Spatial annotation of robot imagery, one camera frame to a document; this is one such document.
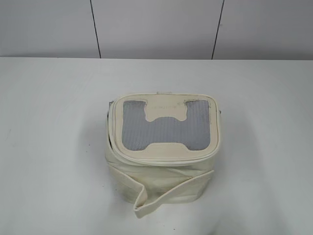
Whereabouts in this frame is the cream zippered cosmetic bag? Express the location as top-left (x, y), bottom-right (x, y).
top-left (105, 93), bottom-right (221, 218)

